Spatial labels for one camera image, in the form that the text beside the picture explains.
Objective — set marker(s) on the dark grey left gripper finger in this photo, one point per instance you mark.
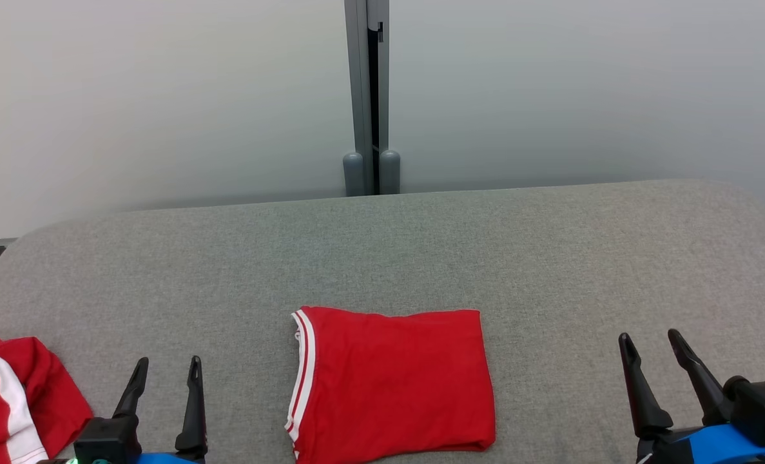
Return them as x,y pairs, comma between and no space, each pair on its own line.
195,412
134,393

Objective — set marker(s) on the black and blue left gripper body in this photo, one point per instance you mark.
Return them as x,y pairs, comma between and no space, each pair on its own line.
169,459

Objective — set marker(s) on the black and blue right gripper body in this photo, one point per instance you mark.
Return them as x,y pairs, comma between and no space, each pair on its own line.
717,448

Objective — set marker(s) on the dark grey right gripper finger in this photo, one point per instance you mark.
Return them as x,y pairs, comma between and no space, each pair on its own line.
701,380
643,399

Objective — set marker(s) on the red shorts with white stripe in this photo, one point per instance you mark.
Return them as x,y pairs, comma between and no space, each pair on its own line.
60,399

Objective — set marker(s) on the red shirt with white trim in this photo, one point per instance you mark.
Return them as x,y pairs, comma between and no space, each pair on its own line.
395,386

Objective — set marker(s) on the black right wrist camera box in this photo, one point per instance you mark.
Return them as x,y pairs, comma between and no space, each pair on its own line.
762,403

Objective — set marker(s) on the grey rounded post bumper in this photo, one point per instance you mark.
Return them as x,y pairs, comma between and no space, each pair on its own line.
390,173
353,174

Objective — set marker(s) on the grey partition post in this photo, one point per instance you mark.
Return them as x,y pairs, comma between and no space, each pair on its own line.
356,64

